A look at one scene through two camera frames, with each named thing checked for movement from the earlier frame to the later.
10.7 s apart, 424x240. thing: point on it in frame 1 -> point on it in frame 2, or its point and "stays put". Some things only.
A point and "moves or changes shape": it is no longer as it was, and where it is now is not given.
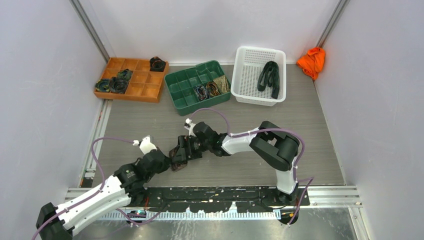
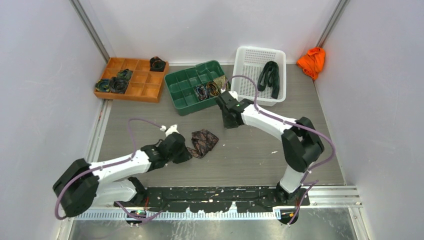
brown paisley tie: (177, 166) moves or changes shape
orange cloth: (312, 63) stays put
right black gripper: (186, 142) -> (228, 125)
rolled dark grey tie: (117, 86) stays put
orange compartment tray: (144, 86) stays put
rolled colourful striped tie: (201, 92) stays put
